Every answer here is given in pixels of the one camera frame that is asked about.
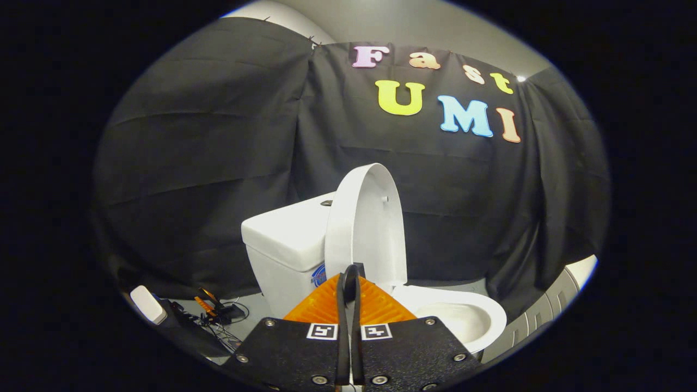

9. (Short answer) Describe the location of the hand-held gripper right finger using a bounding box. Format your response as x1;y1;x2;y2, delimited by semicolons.
353;275;483;392

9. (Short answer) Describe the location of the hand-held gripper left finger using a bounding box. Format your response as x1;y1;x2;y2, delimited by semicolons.
221;273;352;392

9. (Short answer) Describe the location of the black pull strap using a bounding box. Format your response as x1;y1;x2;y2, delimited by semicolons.
336;264;366;305

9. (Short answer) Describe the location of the white toilet lid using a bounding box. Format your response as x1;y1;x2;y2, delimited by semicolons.
324;163;408;290

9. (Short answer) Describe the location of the white toilet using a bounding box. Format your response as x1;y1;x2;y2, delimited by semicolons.
241;192;508;355

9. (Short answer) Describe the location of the orange and black tool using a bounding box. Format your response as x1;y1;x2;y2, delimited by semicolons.
194;287;246;326

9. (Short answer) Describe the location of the white cabinet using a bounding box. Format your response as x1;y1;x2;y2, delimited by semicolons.
482;255;598;365

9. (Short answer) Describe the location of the white rectangular device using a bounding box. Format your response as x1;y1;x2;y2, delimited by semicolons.
130;285;168;326

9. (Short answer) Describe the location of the black backdrop cloth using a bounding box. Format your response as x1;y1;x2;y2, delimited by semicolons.
93;16;611;305

